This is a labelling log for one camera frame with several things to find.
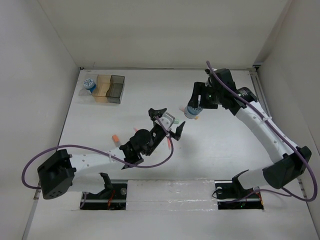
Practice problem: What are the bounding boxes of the aluminium side rail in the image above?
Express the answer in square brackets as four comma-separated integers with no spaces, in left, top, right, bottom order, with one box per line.
[248,65,271,117]

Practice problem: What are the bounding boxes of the pink yellow-capped highlighter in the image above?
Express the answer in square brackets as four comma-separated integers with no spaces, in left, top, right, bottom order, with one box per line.
[178,106,199,120]

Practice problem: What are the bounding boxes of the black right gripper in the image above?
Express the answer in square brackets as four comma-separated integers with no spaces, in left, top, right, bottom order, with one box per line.
[188,81,223,109]

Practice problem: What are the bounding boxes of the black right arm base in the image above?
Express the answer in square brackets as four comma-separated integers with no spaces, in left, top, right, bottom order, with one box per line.
[211,171,264,210]

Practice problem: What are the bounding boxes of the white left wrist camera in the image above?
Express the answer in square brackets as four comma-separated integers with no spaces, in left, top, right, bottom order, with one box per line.
[159,112,176,131]

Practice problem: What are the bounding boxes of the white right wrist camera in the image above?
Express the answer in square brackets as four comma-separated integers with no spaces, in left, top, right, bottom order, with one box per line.
[204,68,217,87]

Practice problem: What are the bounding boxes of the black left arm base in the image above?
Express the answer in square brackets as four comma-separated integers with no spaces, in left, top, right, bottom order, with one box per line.
[79,173,128,211]

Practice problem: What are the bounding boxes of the orange-capped grey highlighter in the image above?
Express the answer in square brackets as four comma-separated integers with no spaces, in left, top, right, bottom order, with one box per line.
[111,134,121,146]

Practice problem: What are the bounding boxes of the orange thin pen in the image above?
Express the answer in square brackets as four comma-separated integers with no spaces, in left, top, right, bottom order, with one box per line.
[167,137,172,151]

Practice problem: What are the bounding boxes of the clear plastic bin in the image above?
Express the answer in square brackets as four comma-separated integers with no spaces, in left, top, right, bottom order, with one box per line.
[78,74,98,102]

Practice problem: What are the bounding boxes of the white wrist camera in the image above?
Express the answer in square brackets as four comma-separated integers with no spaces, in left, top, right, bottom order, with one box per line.
[204,68,217,87]
[159,112,176,131]

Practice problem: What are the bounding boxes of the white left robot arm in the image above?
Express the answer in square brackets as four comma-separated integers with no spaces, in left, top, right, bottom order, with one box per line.
[37,108,185,200]

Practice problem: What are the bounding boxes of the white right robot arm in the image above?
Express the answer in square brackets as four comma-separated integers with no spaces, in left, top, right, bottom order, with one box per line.
[184,68,312,199]

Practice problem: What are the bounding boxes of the grey translucent bin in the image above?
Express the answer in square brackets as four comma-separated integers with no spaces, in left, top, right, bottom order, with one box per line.
[106,75,125,104]

